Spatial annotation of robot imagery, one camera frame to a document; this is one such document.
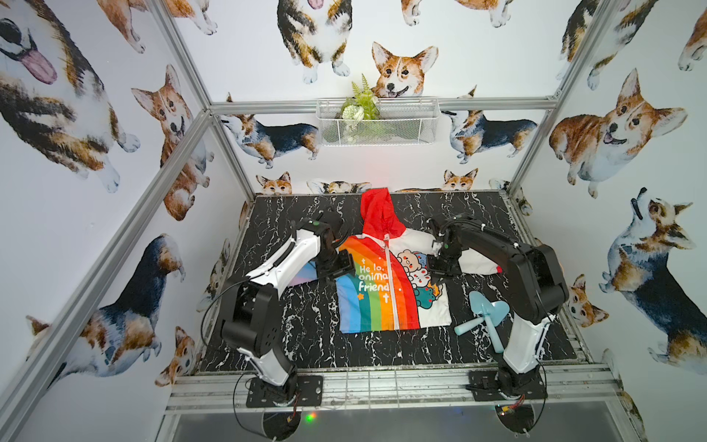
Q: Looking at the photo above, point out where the aluminium front rail frame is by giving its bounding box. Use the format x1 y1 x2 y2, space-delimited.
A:
165 364 620 414

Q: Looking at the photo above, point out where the white wire wall basket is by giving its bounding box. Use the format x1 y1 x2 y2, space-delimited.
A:
316 98 441 147

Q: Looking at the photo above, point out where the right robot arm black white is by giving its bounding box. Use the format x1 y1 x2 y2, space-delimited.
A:
427 215 569 398

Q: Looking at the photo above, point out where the green fern with white flower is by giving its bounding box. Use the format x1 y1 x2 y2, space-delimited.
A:
340 76 380 142

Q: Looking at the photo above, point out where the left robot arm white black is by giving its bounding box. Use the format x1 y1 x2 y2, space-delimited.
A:
214 211 354 406

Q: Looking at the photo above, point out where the light blue toy shovel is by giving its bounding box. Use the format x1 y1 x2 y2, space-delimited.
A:
454 291 510 354

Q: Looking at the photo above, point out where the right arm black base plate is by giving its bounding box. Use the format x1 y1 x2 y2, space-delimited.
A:
466 368 548 401

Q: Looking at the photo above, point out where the rainbow kids hooded jacket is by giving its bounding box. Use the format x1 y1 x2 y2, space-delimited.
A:
286 187 504 335

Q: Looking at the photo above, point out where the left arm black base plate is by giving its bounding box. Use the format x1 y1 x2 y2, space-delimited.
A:
246 375 323 408

